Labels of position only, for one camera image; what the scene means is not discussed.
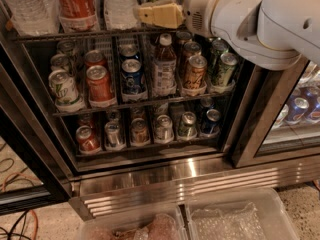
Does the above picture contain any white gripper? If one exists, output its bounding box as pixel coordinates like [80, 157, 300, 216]
[133, 0, 218, 37]

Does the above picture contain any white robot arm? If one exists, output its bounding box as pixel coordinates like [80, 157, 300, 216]
[134, 0, 320, 70]

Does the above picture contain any orange can back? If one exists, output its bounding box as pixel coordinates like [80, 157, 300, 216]
[175, 31, 192, 50]

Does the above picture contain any orange can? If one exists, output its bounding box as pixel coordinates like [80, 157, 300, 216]
[179, 41, 202, 77]
[175, 31, 192, 50]
[183, 55, 207, 89]

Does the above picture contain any orange can behind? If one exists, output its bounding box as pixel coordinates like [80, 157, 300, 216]
[179, 41, 202, 77]

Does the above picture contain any green can middle right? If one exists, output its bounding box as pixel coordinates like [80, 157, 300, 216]
[208, 38, 229, 76]

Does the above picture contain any blue soda can behind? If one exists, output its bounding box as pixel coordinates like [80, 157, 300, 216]
[119, 44, 140, 62]

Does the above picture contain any blue soda can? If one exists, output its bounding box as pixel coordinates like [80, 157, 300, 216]
[121, 59, 146, 95]
[119, 44, 140, 62]

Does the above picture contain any orange can front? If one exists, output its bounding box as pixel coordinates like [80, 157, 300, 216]
[183, 55, 207, 89]

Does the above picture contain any blue soda can front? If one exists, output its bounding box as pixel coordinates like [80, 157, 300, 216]
[121, 59, 146, 95]

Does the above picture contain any green can front right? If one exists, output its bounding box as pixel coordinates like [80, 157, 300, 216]
[211, 52, 238, 87]

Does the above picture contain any red soda can behind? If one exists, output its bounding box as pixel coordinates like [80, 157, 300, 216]
[84, 50, 107, 68]

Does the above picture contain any red soda can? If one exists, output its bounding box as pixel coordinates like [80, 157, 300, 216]
[84, 50, 107, 68]
[86, 65, 113, 102]

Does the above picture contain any red soda can front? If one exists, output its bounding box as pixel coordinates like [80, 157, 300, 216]
[86, 65, 113, 102]

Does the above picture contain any green can back left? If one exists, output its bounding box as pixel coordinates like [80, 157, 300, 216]
[57, 40, 79, 63]

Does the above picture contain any green can bottom shelf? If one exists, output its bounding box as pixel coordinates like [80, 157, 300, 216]
[178, 111, 196, 138]

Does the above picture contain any silver can behind white can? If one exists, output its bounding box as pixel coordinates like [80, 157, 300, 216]
[50, 54, 71, 73]

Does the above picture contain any white can bottom shelf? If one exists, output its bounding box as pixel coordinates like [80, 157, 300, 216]
[155, 115, 173, 143]

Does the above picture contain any blue can bottom shelf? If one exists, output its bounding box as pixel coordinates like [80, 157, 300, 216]
[200, 109, 221, 134]

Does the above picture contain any gold can bottom shelf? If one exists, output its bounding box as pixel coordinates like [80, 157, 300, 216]
[131, 118, 149, 144]

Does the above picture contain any silver can bottom shelf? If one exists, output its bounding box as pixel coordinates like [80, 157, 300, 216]
[104, 121, 124, 148]

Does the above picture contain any white green soda can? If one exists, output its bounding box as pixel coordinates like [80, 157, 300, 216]
[48, 69, 80, 105]

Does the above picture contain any closed fridge door right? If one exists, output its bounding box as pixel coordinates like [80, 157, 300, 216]
[232, 58, 320, 167]

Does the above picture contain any red can bottom shelf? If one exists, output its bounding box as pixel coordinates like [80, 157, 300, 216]
[76, 125, 100, 152]

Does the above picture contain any blue can behind glass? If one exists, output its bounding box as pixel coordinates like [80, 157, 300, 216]
[285, 97, 309, 125]

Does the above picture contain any steel fridge base grille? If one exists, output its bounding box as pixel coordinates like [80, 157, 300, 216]
[69, 155, 320, 221]

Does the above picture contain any open fridge door left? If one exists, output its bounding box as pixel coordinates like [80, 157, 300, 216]
[0, 38, 71, 215]

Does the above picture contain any brown tea bottle white cap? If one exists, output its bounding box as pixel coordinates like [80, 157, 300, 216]
[153, 33, 177, 89]

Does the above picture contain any red cola bottle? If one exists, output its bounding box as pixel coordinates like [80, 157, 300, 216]
[58, 0, 95, 19]

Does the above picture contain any clear water bottle left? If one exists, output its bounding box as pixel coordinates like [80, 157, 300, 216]
[4, 0, 59, 36]

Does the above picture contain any pink wrapped bundle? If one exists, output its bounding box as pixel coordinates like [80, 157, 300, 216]
[85, 214, 179, 240]

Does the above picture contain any right clear plastic bin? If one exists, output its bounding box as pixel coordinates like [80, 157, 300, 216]
[185, 188, 300, 240]

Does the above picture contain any clear plastic bin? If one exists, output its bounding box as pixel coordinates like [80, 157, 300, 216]
[185, 188, 300, 240]
[75, 203, 188, 240]

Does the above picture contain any left clear plastic bin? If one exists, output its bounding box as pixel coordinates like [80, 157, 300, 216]
[75, 203, 188, 240]

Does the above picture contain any bubble wrap sheet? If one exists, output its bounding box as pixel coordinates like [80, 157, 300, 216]
[191, 202, 267, 240]

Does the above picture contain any top wire shelf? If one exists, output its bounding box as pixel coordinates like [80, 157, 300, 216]
[9, 25, 186, 43]

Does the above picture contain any wire shelf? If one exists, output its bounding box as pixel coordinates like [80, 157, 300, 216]
[52, 91, 232, 117]
[9, 25, 186, 43]

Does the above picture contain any middle wire shelf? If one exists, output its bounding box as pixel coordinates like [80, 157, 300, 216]
[52, 91, 232, 117]

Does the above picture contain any orange cable on floor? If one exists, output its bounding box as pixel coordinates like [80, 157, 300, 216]
[0, 171, 43, 240]

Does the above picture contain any black cable on floor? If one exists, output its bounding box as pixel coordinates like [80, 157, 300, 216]
[0, 140, 33, 240]

